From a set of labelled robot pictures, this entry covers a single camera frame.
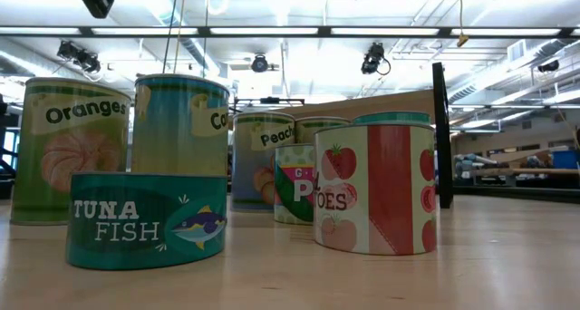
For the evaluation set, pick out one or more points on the black shelf leg frame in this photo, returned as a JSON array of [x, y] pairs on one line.
[[441, 142]]

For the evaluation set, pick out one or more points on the green oranges can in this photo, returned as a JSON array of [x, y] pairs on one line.
[[68, 156]]

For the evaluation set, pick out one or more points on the black aluminium rig frame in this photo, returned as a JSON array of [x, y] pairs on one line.
[[324, 31]]

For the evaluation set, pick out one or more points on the black background rig frame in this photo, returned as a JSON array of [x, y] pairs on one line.
[[270, 100]]

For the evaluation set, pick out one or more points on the white red tomatoes can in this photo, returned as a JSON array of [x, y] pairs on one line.
[[389, 187]]

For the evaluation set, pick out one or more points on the white air vent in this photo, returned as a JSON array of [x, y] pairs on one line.
[[516, 51]]

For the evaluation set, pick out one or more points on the blue-grey background machine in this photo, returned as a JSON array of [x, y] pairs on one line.
[[471, 162]]

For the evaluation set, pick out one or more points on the black ceiling spotlight cluster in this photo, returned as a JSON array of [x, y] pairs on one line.
[[84, 58]]

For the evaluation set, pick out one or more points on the tall green peas can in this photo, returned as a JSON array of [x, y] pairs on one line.
[[312, 131]]

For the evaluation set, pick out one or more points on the wooden background workbench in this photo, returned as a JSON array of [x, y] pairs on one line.
[[534, 171]]

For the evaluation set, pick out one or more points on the round black ceiling spotlight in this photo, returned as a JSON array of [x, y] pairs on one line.
[[259, 64]]

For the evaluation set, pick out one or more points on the blue-grey peaches can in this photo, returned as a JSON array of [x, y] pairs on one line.
[[254, 165]]

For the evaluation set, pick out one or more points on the short pink-label peas can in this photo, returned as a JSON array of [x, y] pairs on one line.
[[294, 187]]

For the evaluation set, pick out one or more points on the teal tuna fish can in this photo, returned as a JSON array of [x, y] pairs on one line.
[[136, 219]]

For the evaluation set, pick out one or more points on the blue carrots can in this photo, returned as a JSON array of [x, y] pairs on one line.
[[176, 128]]

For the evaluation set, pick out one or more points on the black ceiling speaker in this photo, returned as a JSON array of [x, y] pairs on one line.
[[549, 66]]

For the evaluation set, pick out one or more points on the blue storage bin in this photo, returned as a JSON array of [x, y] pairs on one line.
[[566, 159]]

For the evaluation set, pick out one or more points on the teal-rimmed white can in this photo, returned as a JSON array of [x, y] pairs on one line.
[[392, 118]]

